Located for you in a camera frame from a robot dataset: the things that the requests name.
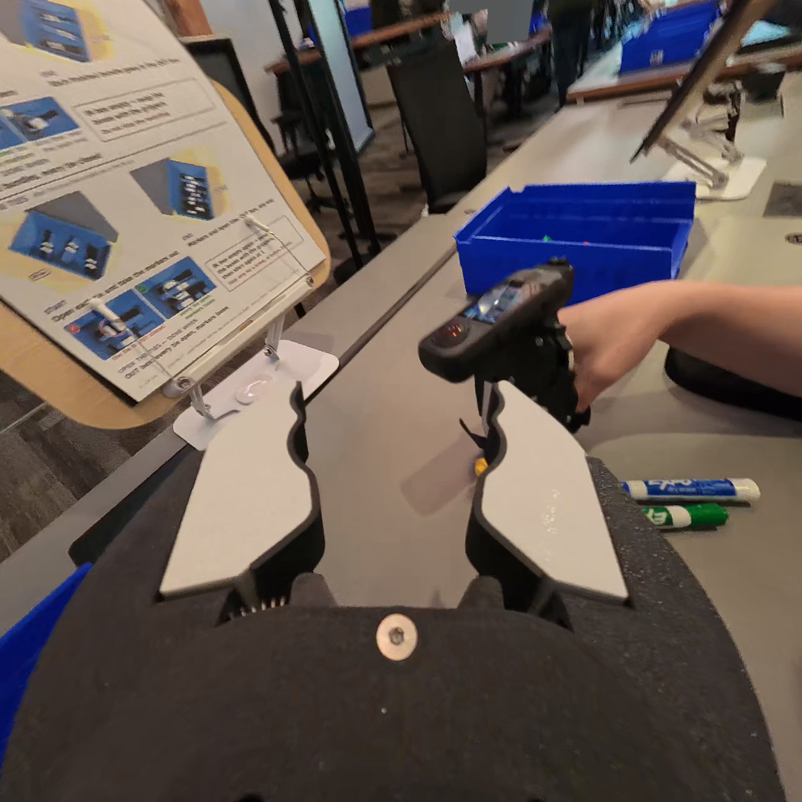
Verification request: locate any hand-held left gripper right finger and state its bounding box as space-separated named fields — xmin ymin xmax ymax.
xmin=467 ymin=380 xmax=629 ymax=604

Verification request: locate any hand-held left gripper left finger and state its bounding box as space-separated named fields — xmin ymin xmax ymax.
xmin=160 ymin=382 xmax=325 ymax=596

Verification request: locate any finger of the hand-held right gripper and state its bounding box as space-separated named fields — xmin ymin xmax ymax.
xmin=479 ymin=379 xmax=502 ymax=439

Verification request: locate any blue dry-erase marker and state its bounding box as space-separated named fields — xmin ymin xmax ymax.
xmin=622 ymin=478 xmax=761 ymax=502

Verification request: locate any green dry-erase marker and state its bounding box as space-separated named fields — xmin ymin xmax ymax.
xmin=642 ymin=503 xmax=729 ymax=530

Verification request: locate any person's right forearm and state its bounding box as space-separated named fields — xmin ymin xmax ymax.
xmin=645 ymin=279 xmax=802 ymax=398

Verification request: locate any person's right hand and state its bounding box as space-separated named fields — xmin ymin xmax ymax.
xmin=556 ymin=289 xmax=665 ymax=414

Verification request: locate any blue plastic bin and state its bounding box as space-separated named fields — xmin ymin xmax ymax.
xmin=620 ymin=0 xmax=721 ymax=76
xmin=0 ymin=563 xmax=94 ymax=759
xmin=454 ymin=182 xmax=698 ymax=308

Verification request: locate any black padded wrist rest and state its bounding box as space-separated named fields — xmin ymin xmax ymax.
xmin=664 ymin=348 xmax=802 ymax=422

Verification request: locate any black office chair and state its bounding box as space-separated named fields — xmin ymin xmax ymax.
xmin=385 ymin=41 xmax=490 ymax=214

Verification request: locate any wooden display board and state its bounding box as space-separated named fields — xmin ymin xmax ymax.
xmin=0 ymin=78 xmax=333 ymax=430

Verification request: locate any wooden-edged background table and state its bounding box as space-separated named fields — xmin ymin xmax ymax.
xmin=567 ymin=38 xmax=802 ymax=106

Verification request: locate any white standing panel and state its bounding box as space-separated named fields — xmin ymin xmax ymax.
xmin=294 ymin=0 xmax=377 ymax=157

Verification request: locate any dark display board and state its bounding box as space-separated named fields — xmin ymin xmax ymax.
xmin=629 ymin=0 xmax=774 ymax=165

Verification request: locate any printed instruction sheet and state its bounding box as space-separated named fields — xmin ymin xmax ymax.
xmin=0 ymin=0 xmax=328 ymax=402

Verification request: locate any black framed screen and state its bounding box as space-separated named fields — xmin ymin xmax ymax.
xmin=185 ymin=36 xmax=277 ymax=154

